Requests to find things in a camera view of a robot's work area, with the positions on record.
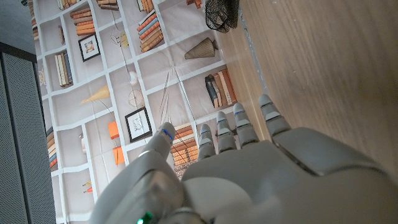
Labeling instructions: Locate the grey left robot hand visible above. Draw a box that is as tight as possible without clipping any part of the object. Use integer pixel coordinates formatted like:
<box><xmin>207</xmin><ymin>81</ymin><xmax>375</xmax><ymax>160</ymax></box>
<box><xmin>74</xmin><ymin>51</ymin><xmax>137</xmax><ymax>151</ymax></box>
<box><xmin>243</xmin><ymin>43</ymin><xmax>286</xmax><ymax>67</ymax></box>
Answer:
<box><xmin>88</xmin><ymin>94</ymin><xmax>398</xmax><ymax>224</ymax></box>

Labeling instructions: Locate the dark brown mesh netting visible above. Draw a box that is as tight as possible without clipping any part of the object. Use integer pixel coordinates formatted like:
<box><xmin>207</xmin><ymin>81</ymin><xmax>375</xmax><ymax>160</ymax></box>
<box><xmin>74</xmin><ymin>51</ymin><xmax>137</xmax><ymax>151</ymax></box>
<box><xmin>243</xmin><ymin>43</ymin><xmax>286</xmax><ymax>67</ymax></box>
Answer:
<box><xmin>205</xmin><ymin>0</ymin><xmax>241</xmax><ymax>34</ymax></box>

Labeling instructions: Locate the printed bookshelf backdrop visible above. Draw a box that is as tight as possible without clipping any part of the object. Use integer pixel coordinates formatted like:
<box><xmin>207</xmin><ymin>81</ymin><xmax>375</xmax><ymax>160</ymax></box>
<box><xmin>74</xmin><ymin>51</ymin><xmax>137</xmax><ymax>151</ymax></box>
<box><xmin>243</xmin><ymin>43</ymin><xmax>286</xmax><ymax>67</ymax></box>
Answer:
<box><xmin>26</xmin><ymin>0</ymin><xmax>249</xmax><ymax>224</ymax></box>

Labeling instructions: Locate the dark grey perforated panel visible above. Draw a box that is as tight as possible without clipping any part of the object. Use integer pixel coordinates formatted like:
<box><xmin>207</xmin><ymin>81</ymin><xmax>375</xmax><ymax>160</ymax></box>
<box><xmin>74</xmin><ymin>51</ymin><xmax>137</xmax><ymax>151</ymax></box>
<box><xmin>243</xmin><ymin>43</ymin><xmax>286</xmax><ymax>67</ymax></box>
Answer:
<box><xmin>0</xmin><ymin>42</ymin><xmax>57</xmax><ymax>224</ymax></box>

